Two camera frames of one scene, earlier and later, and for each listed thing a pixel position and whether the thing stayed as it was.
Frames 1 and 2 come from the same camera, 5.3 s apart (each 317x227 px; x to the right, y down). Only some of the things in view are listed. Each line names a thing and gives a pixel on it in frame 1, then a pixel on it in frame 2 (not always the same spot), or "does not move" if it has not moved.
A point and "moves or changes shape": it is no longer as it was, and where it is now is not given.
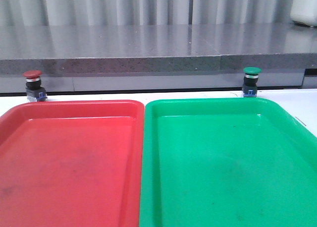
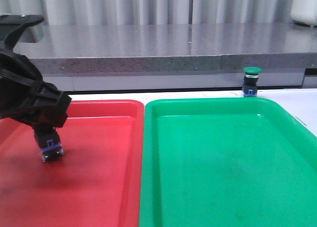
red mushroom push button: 34,91 moves or changes shape
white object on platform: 303,8 does not move
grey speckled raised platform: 156,57 does not move
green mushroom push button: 250,81 does not move
